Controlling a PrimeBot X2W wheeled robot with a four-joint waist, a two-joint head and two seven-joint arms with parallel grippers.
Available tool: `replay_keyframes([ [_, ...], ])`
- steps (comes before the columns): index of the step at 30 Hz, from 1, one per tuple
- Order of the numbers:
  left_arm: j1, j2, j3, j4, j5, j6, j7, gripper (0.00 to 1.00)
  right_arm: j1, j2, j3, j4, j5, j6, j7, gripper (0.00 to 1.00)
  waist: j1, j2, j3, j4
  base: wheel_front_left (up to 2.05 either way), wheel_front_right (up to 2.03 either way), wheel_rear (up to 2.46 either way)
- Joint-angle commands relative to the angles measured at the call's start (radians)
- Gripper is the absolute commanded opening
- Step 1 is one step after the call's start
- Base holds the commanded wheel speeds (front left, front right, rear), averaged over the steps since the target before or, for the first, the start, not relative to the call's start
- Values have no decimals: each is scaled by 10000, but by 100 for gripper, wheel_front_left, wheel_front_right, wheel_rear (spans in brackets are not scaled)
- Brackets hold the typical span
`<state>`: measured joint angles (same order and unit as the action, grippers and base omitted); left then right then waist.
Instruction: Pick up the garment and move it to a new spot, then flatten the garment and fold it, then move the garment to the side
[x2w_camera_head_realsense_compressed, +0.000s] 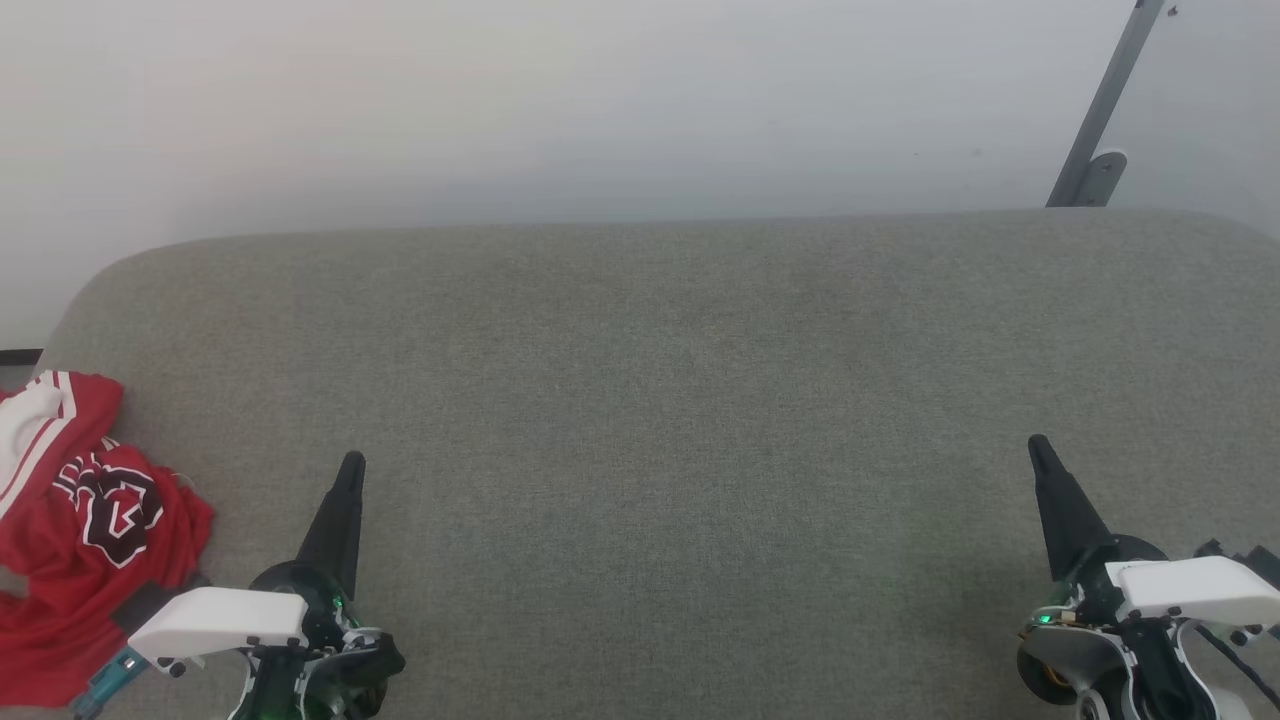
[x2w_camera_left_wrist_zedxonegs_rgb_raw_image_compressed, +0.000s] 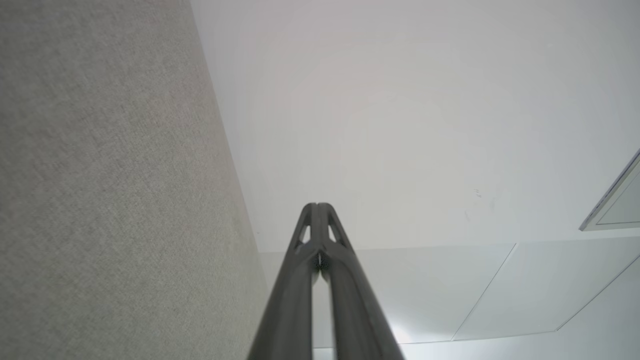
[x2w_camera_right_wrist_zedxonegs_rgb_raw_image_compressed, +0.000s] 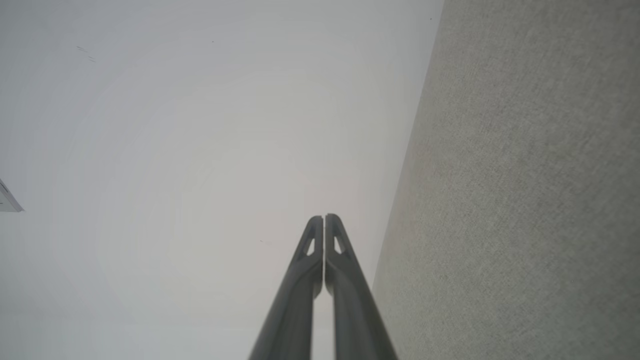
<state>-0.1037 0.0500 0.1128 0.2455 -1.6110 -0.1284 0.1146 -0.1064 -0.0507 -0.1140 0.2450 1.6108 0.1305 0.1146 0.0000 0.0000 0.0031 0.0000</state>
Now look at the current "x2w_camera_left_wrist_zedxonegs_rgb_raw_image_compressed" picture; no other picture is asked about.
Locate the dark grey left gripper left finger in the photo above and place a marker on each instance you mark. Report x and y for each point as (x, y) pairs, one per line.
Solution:
(287, 300)

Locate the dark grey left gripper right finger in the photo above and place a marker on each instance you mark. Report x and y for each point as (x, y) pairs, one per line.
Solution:
(357, 310)

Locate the grey fabric sofa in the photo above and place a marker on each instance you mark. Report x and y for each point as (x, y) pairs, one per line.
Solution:
(100, 175)

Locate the grey framed glass panel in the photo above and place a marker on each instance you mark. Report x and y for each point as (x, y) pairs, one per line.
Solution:
(622, 205)

